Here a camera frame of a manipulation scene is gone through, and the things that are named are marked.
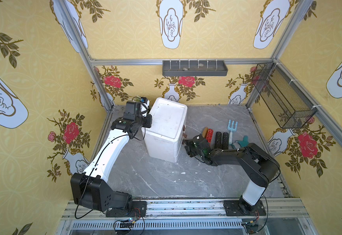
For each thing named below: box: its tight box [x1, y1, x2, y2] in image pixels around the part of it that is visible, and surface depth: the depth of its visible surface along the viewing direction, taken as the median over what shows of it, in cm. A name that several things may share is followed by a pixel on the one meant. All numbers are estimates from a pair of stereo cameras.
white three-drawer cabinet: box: [141, 96, 188, 164], surface depth 83 cm
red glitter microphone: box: [205, 128, 214, 144], surface depth 102 cm
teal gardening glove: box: [233, 135, 249, 148], surface depth 101 cm
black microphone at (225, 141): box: [221, 131, 229, 150], surface depth 99 cm
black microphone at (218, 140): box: [214, 131, 223, 150], surface depth 100 cm
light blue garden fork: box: [227, 119, 239, 145], surface depth 108 cm
